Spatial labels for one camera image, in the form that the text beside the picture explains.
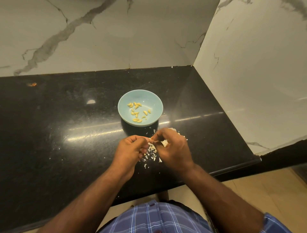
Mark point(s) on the blue plaid shirt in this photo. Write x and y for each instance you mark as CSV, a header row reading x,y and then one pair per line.
x,y
156,220

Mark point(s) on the person's right hand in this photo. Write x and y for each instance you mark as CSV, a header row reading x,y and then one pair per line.
x,y
175,150

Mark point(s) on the person's left hand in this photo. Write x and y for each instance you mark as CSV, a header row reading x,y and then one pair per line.
x,y
125,154

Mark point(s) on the light blue bowl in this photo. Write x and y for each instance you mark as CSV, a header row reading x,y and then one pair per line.
x,y
154,118

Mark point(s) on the person's right forearm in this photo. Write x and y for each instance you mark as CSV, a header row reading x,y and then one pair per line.
x,y
225,204

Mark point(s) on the cluster of peeled garlic cloves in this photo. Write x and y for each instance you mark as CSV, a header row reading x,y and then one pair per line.
x,y
138,105

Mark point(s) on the small orange scrap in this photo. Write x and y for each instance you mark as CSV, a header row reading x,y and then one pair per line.
x,y
32,84

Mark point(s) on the garlic peel scrap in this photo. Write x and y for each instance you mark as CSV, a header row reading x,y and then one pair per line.
x,y
174,130

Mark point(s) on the black cabinet trim strip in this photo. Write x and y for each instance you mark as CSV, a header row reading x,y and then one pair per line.
x,y
210,221

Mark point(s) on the small garlic clove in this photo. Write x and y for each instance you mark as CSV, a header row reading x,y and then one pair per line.
x,y
150,141

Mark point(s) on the person's left forearm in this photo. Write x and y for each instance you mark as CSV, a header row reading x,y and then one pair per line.
x,y
79,209

